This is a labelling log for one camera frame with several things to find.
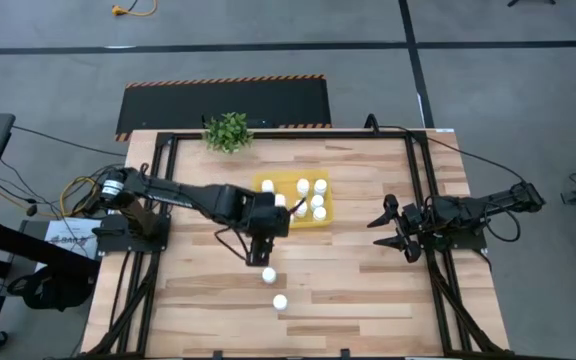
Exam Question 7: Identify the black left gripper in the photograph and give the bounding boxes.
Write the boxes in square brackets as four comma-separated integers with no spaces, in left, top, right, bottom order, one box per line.
[240,192,292,266]

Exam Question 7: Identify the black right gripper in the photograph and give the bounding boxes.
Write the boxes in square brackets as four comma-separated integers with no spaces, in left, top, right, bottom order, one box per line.
[367,194,444,264]

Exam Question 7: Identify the yellow translucent plastic basket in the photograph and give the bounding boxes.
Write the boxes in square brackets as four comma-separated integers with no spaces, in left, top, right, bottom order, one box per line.
[251,169,335,230]

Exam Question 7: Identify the green potted plant white pot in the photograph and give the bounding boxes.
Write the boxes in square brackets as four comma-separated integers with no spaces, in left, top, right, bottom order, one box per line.
[202,111,255,155]

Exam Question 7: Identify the black hazard striped floor mat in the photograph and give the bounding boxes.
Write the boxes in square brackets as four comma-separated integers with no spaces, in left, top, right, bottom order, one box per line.
[114,73,333,143]

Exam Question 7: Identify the white printed sheet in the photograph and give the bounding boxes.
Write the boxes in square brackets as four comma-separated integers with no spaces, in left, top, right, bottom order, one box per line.
[35,216,103,274]

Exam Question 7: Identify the black bag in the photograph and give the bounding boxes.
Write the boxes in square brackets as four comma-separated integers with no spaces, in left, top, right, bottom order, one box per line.
[6,272,94,312]

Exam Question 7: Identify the black desk beam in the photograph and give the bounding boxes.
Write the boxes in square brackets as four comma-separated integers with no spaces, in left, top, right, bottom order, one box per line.
[0,214,102,281]

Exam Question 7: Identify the black tripod foot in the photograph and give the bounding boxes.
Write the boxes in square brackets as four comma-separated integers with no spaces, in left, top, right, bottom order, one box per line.
[506,0,558,8]

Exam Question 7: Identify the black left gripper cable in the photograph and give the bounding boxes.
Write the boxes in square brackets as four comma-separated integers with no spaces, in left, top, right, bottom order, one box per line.
[213,227,252,264]

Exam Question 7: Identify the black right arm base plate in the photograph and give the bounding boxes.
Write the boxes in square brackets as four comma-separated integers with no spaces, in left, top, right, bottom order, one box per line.
[420,227,489,253]

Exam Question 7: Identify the black right arm cable loop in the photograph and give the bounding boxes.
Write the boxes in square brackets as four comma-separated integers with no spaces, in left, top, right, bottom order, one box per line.
[482,207,523,245]

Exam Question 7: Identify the black aluminium table frame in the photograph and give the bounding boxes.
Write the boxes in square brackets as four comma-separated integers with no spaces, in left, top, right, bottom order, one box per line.
[80,128,517,360]

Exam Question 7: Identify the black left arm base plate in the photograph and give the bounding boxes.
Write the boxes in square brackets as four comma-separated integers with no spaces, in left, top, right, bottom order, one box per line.
[95,212,173,257]

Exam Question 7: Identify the yellow floor cable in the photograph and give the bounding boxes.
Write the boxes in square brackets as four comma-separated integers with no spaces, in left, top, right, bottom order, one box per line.
[59,175,100,217]

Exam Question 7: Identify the long black floor cable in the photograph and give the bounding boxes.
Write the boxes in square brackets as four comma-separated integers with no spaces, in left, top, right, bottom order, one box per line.
[11,124,128,158]

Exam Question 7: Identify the yellow extension cord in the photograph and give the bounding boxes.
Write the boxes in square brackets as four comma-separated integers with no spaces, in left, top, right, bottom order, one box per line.
[111,0,159,18]

